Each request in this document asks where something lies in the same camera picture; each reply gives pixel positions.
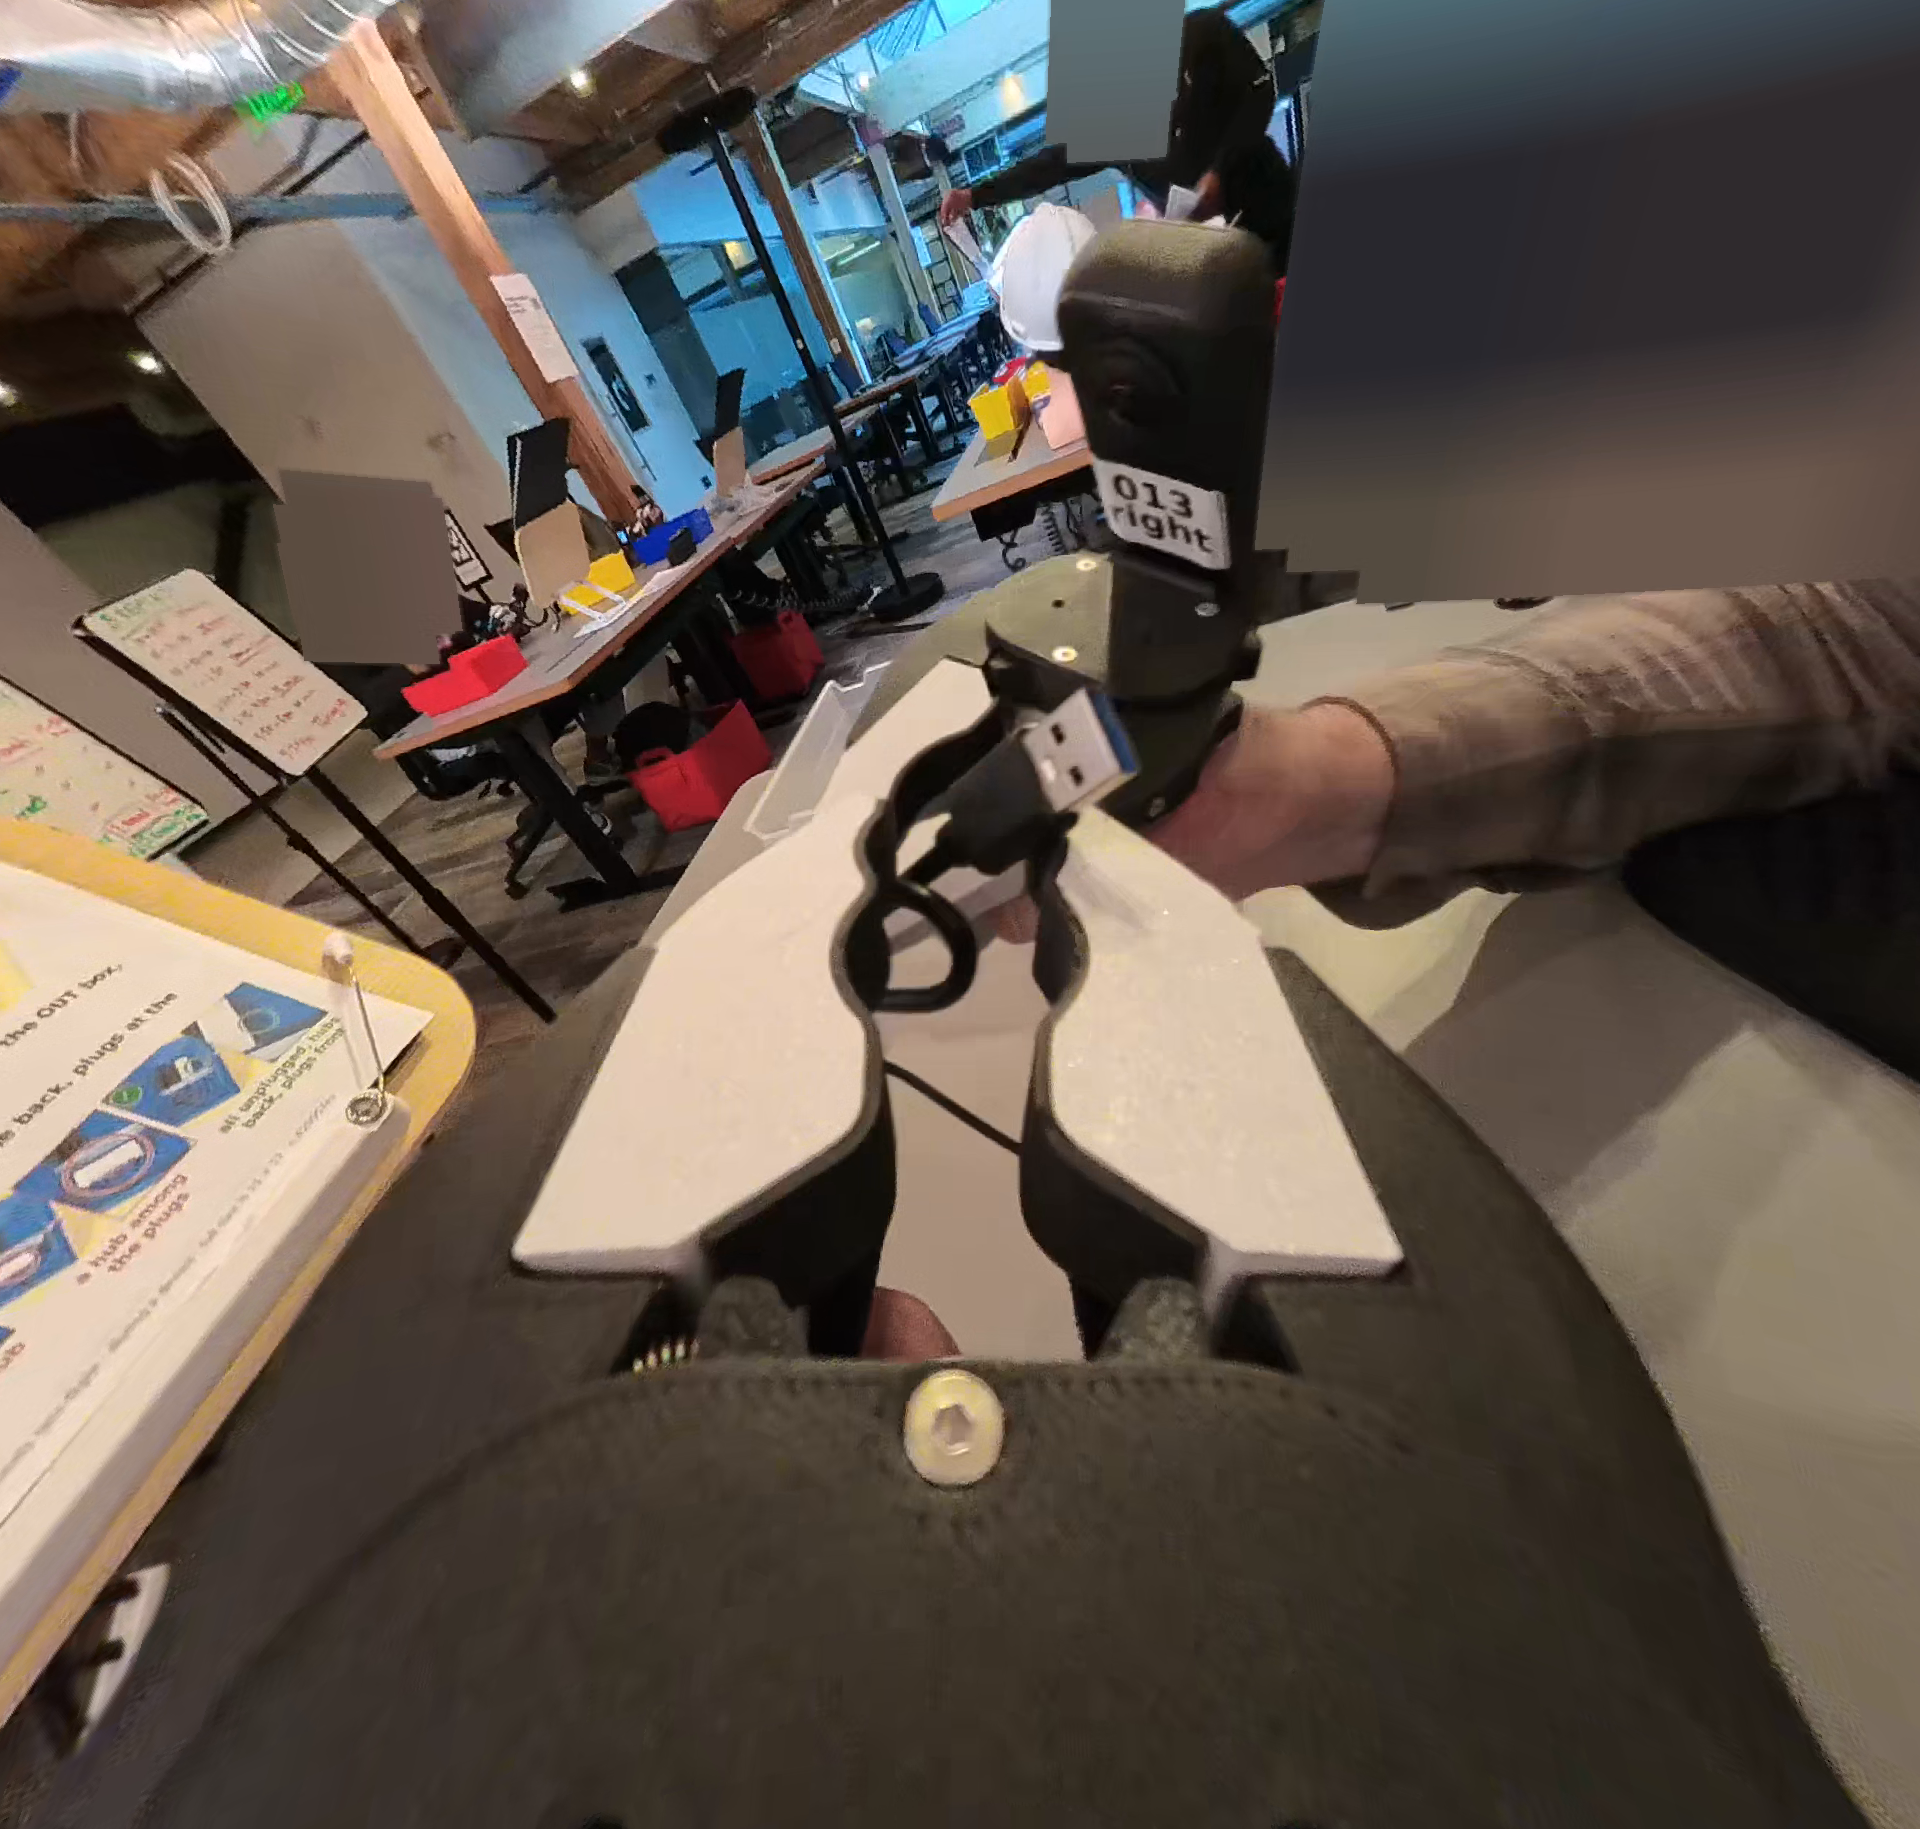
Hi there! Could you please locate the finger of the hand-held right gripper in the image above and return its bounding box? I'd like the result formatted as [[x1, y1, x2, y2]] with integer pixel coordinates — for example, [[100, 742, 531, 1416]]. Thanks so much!
[[886, 866, 1037, 947], [832, 655, 1004, 819]]

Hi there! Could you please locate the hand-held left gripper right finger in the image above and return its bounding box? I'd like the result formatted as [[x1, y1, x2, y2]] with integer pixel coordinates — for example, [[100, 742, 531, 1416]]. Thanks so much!
[[1020, 807, 1411, 1363]]

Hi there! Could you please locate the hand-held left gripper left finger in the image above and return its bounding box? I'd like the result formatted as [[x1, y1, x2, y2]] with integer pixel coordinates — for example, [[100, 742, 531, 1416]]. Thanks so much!
[[510, 794, 893, 1363]]

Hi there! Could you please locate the black usb cable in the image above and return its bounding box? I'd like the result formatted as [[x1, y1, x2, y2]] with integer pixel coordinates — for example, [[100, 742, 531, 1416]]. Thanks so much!
[[832, 666, 1141, 1155]]

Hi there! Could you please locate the person's right hand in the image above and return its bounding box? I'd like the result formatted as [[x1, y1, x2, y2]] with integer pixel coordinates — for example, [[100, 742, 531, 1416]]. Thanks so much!
[[1141, 693, 1398, 904]]

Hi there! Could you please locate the person's left hand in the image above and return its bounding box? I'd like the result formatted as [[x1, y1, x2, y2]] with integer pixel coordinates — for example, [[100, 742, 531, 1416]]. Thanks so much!
[[862, 1285, 965, 1362]]

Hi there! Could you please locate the clear plastic bin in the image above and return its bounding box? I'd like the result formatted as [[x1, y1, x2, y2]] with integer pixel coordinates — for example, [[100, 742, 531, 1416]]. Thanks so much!
[[746, 658, 892, 847]]

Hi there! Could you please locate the white hard hat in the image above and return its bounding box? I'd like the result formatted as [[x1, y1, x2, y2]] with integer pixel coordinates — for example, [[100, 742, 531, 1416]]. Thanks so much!
[[996, 206, 1100, 354]]

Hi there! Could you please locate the red floor bin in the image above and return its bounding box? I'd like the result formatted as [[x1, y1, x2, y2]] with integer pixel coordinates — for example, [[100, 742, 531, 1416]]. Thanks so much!
[[730, 609, 825, 697], [626, 699, 773, 830]]

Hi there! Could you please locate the wooden desk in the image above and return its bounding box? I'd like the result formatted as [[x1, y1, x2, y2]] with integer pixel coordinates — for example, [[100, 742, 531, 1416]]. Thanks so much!
[[376, 455, 846, 904], [928, 435, 1096, 526]]

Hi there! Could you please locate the instruction sheet on stand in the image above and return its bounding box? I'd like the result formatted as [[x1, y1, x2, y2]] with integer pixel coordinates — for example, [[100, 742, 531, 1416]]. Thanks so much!
[[0, 815, 477, 1717]]

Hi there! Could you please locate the cardboard stand with black panel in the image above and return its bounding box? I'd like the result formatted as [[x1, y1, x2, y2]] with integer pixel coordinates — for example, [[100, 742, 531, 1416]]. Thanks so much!
[[507, 418, 593, 586]]

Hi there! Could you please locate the red desk bin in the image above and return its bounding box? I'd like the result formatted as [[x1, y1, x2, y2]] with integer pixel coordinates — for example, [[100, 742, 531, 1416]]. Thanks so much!
[[402, 639, 522, 719]]

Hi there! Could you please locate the white paper notice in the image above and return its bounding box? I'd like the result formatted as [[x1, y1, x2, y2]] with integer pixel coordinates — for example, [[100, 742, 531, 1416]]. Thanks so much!
[[489, 272, 578, 384]]

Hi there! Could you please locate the printed instruction sheet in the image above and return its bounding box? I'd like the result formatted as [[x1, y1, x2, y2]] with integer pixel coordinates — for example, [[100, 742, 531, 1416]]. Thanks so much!
[[0, 862, 435, 1532]]

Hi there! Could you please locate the whiteboard with red writing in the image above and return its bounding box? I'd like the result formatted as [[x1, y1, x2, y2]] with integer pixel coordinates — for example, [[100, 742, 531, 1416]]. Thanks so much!
[[79, 570, 369, 778]]

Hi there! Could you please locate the whiteboard with green writing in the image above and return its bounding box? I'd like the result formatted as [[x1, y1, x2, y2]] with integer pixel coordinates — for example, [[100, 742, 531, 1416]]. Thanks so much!
[[0, 677, 207, 859]]

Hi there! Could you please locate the wooden post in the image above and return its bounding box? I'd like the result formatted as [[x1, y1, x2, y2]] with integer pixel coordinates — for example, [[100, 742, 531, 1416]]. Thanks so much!
[[322, 20, 647, 526]]

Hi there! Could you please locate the white cable coil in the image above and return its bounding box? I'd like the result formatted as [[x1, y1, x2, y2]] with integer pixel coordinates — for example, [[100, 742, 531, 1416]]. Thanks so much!
[[152, 150, 234, 258]]

